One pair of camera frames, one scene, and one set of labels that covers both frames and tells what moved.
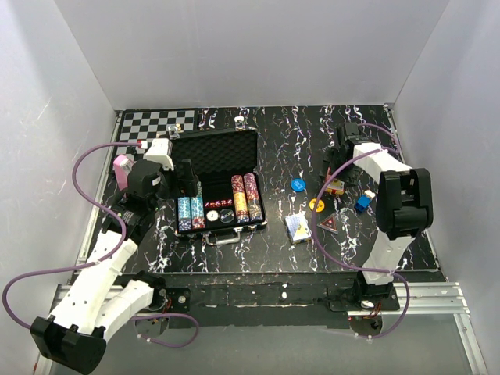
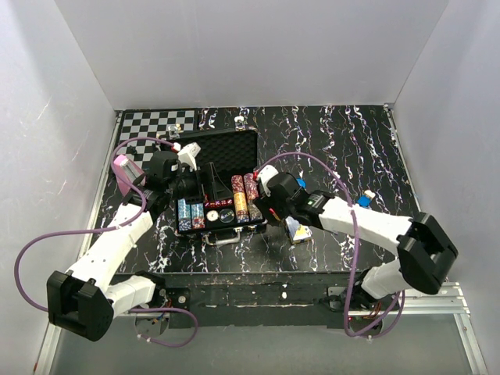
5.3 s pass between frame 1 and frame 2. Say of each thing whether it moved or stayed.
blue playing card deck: stayed
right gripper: moved
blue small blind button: stayed
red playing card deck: moved
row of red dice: stayed
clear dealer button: stayed
